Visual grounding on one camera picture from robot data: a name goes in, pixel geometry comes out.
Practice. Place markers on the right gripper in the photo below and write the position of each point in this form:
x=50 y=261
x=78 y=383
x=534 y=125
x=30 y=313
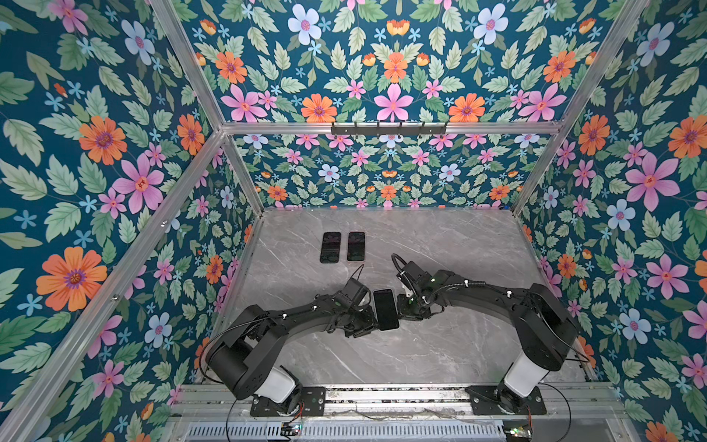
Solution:
x=403 y=314

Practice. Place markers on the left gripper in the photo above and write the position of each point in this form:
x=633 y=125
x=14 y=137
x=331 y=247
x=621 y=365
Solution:
x=371 y=325

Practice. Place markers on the black smartphone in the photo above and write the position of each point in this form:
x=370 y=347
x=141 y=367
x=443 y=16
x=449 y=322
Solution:
x=386 y=310

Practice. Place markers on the pink phone case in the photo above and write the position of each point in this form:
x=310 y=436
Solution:
x=356 y=247

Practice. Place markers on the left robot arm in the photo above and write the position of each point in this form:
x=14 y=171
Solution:
x=244 y=356

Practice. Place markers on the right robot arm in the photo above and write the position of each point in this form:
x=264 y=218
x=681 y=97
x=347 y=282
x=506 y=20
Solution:
x=545 y=329

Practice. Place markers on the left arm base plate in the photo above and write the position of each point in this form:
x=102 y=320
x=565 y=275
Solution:
x=303 y=401

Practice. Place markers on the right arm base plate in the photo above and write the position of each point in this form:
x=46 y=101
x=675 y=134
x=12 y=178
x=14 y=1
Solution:
x=488 y=400

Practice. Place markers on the black hook rail bracket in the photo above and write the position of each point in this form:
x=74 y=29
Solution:
x=388 y=129

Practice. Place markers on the aluminium front rail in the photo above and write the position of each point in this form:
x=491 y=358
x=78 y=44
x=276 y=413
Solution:
x=563 y=400

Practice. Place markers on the white vented cable duct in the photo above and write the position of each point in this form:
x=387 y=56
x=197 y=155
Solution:
x=346 y=431

